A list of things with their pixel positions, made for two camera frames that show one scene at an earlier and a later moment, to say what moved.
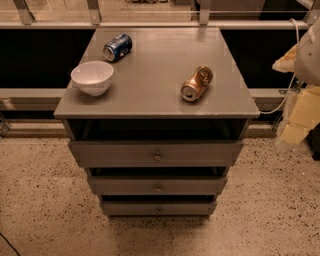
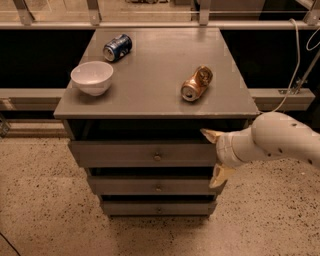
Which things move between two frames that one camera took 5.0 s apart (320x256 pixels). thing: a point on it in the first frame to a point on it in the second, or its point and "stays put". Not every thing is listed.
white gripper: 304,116 to 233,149
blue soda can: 118,47 stays put
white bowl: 92,77 stays put
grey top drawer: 156,153 stays put
